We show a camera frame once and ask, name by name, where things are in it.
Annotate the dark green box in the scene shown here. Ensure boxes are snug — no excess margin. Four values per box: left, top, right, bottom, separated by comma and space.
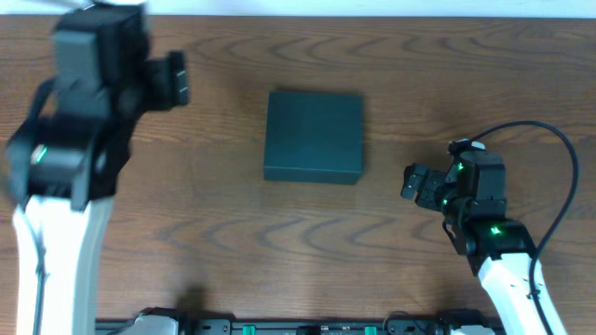
263, 90, 364, 184

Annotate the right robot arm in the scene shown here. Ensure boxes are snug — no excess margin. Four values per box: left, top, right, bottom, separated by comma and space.
401, 151, 566, 334

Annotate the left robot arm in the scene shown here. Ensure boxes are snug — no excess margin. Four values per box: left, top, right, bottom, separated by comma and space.
6, 1, 190, 334

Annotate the right black cable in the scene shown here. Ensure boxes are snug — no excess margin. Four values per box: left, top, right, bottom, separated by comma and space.
467, 120, 580, 335

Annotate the black cable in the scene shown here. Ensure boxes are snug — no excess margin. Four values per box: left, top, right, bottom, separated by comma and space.
467, 120, 580, 335
27, 222, 50, 335

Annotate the left black cable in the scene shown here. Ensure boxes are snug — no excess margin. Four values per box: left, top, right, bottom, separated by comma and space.
27, 222, 50, 335

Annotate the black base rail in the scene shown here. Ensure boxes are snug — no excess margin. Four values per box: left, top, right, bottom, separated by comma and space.
95, 306, 507, 335

